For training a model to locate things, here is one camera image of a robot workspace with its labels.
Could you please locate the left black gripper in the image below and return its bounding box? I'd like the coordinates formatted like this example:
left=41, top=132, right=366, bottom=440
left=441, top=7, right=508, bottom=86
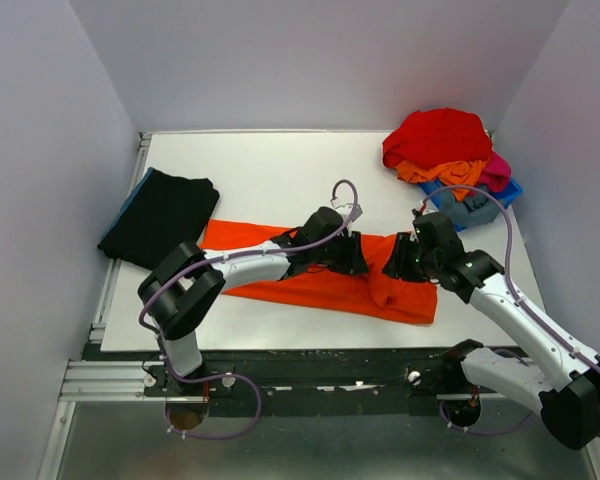
left=311, top=230, right=370, bottom=277

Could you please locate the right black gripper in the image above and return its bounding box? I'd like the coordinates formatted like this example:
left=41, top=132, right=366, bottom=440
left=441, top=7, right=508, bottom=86
left=381, top=230, right=441, bottom=283

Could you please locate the black t shirt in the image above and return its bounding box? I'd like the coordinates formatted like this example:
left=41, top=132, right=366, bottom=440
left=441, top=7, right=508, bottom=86
left=97, top=168, right=220, bottom=270

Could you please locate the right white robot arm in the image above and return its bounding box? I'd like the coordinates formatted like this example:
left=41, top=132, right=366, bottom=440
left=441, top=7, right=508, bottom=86
left=383, top=211, right=600, bottom=450

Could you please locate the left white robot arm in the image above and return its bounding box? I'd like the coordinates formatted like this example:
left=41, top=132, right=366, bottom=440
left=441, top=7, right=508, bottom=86
left=137, top=203, right=369, bottom=395

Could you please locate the grey t shirt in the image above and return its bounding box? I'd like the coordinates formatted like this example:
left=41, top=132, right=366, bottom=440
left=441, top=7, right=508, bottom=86
left=435, top=186, right=500, bottom=229

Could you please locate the magenta t shirt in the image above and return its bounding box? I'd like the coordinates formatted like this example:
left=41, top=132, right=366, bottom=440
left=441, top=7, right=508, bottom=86
left=478, top=151, right=512, bottom=193

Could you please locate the red t shirt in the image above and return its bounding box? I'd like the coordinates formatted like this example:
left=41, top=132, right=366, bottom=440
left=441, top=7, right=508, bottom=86
left=382, top=108, right=492, bottom=170

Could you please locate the aluminium extrusion right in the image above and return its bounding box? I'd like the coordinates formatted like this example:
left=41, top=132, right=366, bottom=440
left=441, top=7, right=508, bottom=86
left=437, top=357, right=546, bottom=402

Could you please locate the aluminium extrusion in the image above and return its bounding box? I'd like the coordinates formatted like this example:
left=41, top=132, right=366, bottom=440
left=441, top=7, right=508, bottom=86
left=437, top=357, right=546, bottom=402
left=59, top=361, right=145, bottom=402

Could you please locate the blue folded t shirt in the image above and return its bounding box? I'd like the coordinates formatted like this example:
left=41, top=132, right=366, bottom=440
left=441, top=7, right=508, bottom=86
left=101, top=167, right=154, bottom=240

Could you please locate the aluminium extrusion left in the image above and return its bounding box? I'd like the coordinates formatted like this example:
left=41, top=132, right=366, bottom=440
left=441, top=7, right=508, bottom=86
left=59, top=361, right=145, bottom=402

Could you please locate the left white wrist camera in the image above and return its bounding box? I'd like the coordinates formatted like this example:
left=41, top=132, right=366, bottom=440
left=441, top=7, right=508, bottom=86
left=331, top=198, right=363, bottom=235

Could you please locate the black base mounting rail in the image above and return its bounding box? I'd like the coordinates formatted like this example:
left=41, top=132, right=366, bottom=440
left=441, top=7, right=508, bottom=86
left=82, top=344, right=479, bottom=419

